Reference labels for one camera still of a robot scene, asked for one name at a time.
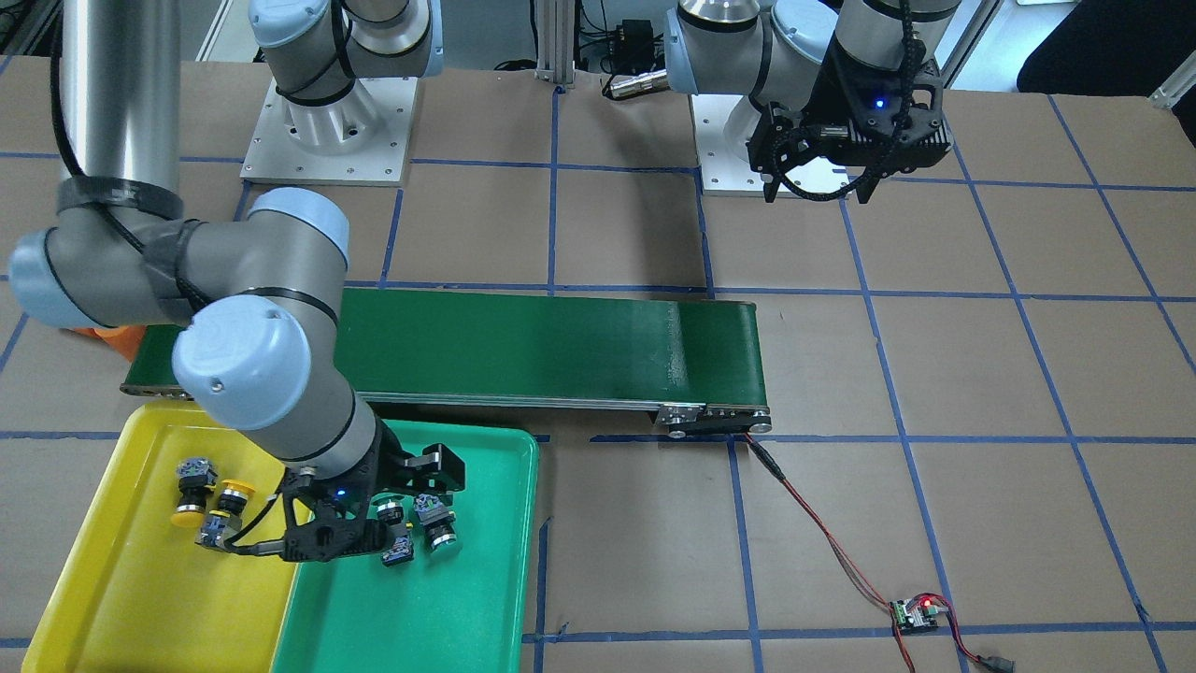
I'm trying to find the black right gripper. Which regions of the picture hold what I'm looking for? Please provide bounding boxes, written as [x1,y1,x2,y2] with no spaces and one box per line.
[277,422,466,563]

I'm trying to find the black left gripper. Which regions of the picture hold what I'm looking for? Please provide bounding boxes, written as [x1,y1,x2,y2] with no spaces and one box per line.
[748,42,953,204]

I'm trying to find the green push button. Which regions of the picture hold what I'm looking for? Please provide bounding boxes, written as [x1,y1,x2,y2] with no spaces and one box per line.
[413,494,458,552]
[376,497,415,567]

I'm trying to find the yellow push button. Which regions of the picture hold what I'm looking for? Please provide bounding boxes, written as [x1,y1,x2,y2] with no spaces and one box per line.
[170,455,218,530]
[193,479,257,552]

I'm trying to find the plain orange cylinder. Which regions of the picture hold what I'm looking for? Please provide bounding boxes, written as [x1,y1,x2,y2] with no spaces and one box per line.
[72,325,147,362]

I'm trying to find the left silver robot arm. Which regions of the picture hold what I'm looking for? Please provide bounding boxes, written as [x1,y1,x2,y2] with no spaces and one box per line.
[663,1,958,203]

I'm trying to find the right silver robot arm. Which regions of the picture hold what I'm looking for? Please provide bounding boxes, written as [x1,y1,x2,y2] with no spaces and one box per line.
[8,1,466,565]

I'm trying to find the green plastic tray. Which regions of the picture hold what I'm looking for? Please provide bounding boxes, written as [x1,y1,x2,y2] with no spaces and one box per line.
[273,421,539,672]

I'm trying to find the green conveyor belt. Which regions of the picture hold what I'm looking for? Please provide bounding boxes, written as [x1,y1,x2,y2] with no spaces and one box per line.
[122,282,771,472]

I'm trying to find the yellow plastic tray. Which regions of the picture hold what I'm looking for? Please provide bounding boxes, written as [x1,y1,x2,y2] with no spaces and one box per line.
[22,400,295,672]

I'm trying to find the small motor controller board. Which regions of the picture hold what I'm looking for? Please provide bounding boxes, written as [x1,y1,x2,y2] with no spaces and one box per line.
[889,593,951,636]

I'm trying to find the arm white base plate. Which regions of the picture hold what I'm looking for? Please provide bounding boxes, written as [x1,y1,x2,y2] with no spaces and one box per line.
[691,94,849,197]
[240,78,421,188]

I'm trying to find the aluminium frame post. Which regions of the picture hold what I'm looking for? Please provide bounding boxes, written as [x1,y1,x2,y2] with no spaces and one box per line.
[531,1,576,91]

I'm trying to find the red black controller cable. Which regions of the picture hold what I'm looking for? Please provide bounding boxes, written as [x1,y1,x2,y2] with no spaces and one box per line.
[745,433,1018,673]

